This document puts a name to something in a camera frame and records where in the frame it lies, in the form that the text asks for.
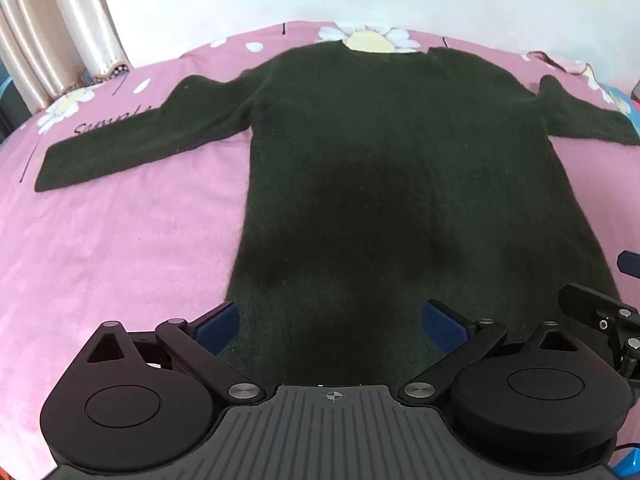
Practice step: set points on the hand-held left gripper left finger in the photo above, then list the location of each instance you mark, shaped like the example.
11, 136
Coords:
220, 325

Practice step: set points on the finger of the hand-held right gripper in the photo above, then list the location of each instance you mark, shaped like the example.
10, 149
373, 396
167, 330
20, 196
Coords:
631, 263
585, 302

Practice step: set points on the pink patterned curtain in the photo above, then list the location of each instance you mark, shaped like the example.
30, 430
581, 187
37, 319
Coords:
55, 35

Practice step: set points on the pink floral bedsheet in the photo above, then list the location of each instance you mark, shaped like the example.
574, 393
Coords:
140, 240

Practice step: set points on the dark green sweater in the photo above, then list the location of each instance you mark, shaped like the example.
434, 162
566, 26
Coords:
380, 185

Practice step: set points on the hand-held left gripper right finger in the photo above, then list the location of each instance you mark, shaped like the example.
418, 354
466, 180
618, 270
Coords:
442, 327

